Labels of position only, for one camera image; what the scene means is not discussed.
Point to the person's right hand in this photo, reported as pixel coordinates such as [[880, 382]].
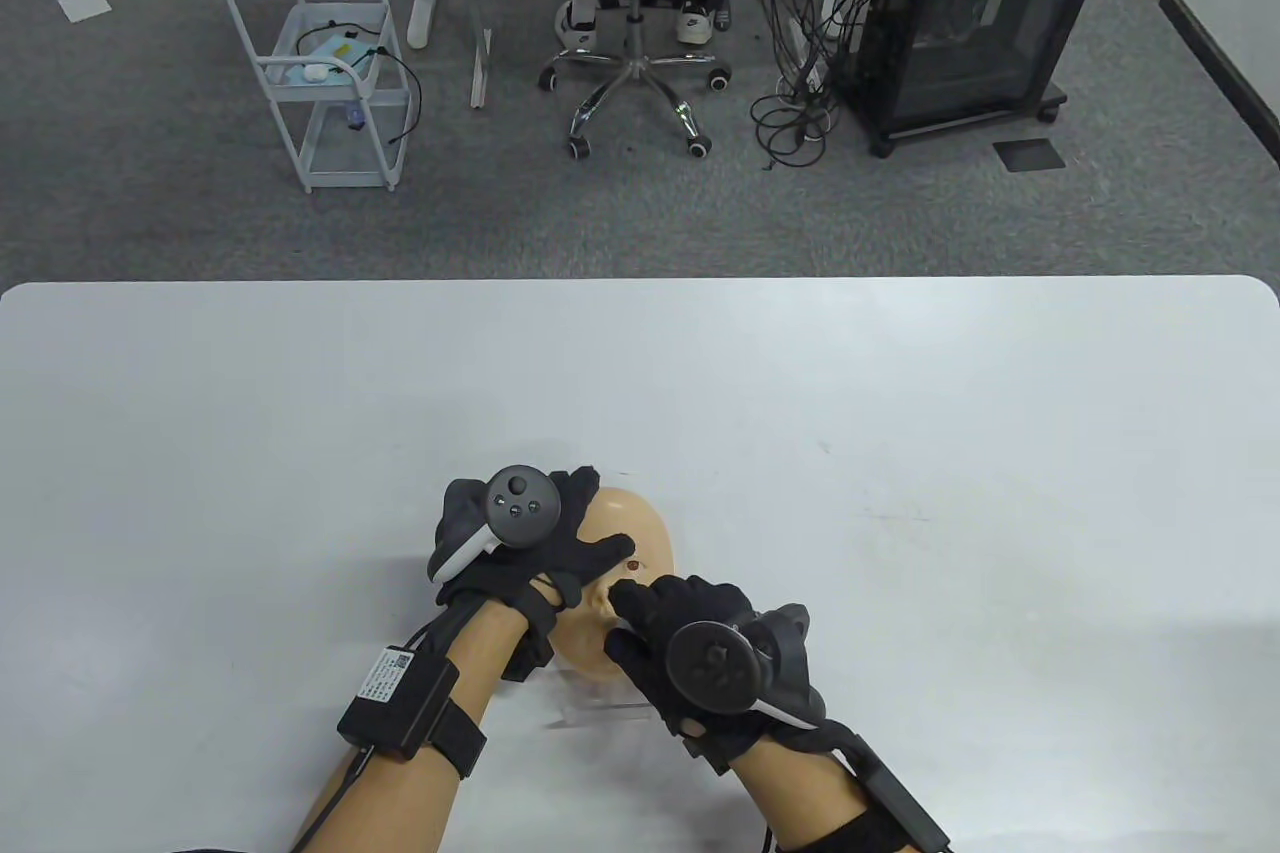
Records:
[[690, 598]]

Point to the person's left hand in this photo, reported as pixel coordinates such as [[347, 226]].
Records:
[[590, 553]]

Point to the beige mannequin face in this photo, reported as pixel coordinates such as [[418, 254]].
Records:
[[645, 523]]

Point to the person's left forearm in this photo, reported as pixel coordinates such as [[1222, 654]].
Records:
[[440, 743]]

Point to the person's right forearm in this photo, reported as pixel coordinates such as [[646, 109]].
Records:
[[800, 793]]

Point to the grey tracking controller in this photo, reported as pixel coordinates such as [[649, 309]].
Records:
[[715, 668], [522, 505]]

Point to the clear acrylic stand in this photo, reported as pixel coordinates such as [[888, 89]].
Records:
[[600, 715]]

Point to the black sensor box white label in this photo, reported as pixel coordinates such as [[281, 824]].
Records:
[[395, 698]]

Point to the small blue bottle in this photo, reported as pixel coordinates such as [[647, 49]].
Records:
[[354, 115]]

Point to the white power strip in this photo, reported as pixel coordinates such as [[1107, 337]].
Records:
[[812, 83]]

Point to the white earbud case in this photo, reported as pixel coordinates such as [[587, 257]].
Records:
[[316, 74]]

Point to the dark floor plate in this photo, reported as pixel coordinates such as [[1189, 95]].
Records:
[[1028, 154]]

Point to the teal box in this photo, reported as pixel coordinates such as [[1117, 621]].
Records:
[[335, 51]]

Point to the black cabinet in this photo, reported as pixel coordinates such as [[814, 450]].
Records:
[[970, 23]]

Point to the white paper sheet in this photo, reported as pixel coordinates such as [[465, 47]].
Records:
[[85, 4]]

